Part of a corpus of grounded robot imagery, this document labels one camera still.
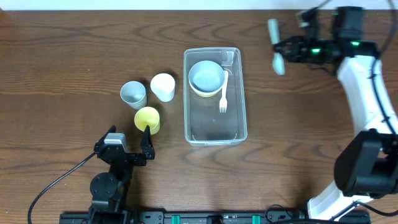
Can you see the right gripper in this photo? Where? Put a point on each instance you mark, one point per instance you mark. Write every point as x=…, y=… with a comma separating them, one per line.
x=298, y=50

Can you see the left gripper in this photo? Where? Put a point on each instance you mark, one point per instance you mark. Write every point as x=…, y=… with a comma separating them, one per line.
x=130, y=156

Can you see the yellow cup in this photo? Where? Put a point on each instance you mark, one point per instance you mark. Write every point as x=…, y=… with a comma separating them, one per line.
x=147, y=116

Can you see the white plastic fork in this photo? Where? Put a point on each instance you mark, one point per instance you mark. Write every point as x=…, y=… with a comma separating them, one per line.
x=223, y=101

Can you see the yellow bowl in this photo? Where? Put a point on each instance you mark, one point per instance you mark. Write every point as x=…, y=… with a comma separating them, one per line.
x=206, y=94

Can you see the grey bowl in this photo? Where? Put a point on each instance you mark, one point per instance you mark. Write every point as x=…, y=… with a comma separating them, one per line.
x=206, y=76

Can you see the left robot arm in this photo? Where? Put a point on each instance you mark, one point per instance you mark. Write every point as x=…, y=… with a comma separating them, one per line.
x=110, y=189

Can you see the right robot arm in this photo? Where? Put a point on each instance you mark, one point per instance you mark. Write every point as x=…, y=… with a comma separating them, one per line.
x=367, y=167

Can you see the clear plastic container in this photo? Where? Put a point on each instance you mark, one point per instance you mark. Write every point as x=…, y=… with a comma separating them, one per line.
x=204, y=124

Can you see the grey cup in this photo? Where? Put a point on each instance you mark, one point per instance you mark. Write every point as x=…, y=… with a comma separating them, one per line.
x=134, y=94

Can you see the white cup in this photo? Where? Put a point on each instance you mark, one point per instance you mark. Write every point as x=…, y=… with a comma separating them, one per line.
x=163, y=86

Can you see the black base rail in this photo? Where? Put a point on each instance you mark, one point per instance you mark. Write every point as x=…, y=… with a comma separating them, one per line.
x=158, y=217

